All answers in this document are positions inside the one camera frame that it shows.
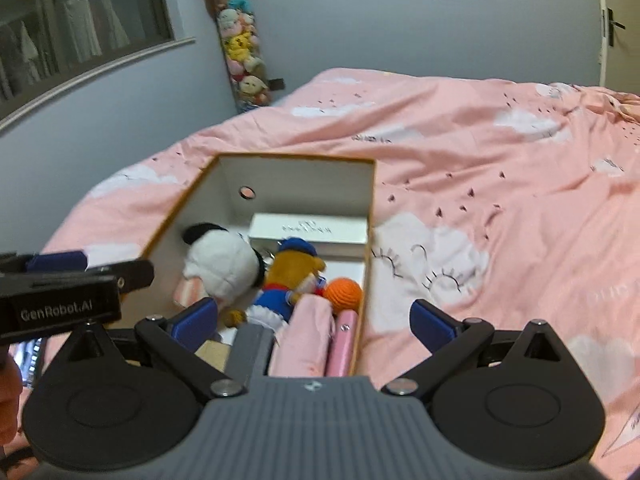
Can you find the brown sailor plush toy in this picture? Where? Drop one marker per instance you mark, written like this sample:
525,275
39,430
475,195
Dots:
295,270

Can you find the open cardboard storage box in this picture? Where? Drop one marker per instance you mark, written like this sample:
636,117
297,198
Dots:
325,200

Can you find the pink slim case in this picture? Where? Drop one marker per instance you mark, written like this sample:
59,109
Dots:
342,344

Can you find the glass-door wardrobe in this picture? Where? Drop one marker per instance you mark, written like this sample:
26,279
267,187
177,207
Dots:
50,47

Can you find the pink cloth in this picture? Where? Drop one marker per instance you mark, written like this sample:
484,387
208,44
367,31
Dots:
302,347

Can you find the hanging plush toy column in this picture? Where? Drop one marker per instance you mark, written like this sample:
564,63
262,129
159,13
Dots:
240,45

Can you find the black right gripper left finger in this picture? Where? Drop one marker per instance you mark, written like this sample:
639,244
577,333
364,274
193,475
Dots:
195,325

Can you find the white black-eared plush toy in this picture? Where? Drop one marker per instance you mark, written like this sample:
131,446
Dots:
219,264

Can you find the person's left hand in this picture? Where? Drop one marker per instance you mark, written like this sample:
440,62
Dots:
11,388

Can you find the gold square box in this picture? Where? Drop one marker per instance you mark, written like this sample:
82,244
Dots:
214,353

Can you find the door with black handle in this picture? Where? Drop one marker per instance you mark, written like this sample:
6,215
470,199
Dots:
620,45

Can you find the orange crochet ball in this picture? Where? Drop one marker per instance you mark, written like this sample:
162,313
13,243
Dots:
343,294

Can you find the pink cloud-print bedsheet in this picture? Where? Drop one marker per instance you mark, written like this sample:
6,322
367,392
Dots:
501,200

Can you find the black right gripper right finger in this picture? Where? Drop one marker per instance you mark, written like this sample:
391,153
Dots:
432,326

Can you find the white long glasses box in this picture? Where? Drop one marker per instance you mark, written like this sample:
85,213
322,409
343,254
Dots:
332,236

